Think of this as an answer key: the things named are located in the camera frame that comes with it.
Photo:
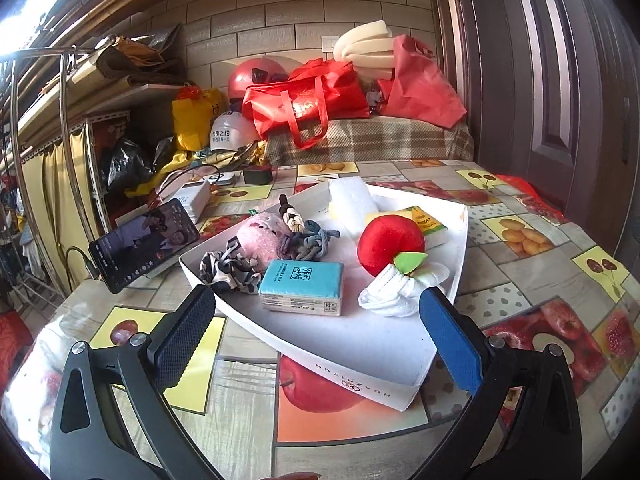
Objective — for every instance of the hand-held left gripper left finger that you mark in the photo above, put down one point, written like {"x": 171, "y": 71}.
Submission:
{"x": 182, "y": 340}

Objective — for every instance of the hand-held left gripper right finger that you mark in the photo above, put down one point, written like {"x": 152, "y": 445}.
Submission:
{"x": 452, "y": 340}

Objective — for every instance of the white sock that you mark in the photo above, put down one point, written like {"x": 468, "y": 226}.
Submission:
{"x": 395, "y": 292}

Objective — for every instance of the black white patterned scrunchie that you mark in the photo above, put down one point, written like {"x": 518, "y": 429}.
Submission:
{"x": 225, "y": 267}

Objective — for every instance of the white cardboard box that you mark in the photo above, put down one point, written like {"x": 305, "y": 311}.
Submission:
{"x": 350, "y": 350}

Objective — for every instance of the red apple plush toy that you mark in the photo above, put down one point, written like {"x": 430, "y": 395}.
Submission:
{"x": 390, "y": 242}

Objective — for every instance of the pink plush toy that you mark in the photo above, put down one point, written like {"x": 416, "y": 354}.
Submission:
{"x": 260, "y": 240}

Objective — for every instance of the blue tissue pack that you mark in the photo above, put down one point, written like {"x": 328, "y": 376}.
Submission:
{"x": 300, "y": 280}

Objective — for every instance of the pale yellow sponge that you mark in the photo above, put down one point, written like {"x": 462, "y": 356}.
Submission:
{"x": 375, "y": 217}

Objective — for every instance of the braided beige black scrunchie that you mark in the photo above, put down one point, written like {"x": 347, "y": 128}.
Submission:
{"x": 292, "y": 217}

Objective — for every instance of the white foam block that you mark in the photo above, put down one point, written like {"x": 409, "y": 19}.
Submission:
{"x": 350, "y": 200}

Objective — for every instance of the fruit print tablecloth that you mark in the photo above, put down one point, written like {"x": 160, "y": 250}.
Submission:
{"x": 500, "y": 270}

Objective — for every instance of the black smartphone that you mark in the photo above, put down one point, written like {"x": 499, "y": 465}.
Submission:
{"x": 145, "y": 242}

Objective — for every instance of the white power bank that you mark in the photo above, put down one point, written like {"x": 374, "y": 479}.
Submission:
{"x": 187, "y": 200}

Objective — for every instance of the white round charging pad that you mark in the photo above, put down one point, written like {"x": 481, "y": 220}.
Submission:
{"x": 219, "y": 180}

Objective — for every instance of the red printed plastic bag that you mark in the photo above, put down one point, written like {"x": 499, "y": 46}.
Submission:
{"x": 530, "y": 195}

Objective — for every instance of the red patterned cloth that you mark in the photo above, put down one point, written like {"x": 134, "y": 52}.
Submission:
{"x": 12, "y": 345}

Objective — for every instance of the black charger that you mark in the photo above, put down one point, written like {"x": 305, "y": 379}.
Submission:
{"x": 257, "y": 175}

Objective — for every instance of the black plastic bag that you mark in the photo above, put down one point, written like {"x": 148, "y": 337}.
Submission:
{"x": 125, "y": 160}

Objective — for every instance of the yellow curtain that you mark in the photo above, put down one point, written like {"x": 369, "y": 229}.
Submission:
{"x": 55, "y": 185}

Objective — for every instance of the plaid blanket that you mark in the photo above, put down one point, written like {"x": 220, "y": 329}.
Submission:
{"x": 375, "y": 140}

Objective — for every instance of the white helmet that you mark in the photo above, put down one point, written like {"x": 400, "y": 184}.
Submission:
{"x": 230, "y": 130}

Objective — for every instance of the yellow plastic bag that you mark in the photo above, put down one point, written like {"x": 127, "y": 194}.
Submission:
{"x": 192, "y": 120}

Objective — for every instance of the metal rack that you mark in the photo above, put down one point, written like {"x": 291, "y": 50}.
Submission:
{"x": 62, "y": 110}

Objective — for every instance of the grey panelled door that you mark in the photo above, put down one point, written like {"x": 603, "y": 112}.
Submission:
{"x": 525, "y": 85}

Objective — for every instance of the red tote bag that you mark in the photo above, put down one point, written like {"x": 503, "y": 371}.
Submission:
{"x": 300, "y": 100}

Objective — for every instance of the pink helmet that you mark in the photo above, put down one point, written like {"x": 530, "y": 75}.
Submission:
{"x": 245, "y": 77}

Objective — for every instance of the cardboard pile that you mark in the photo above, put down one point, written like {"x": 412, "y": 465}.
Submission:
{"x": 130, "y": 60}

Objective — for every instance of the white foam roll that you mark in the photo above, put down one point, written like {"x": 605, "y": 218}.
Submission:
{"x": 360, "y": 45}

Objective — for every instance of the white wall switch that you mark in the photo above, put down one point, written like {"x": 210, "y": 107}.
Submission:
{"x": 330, "y": 43}

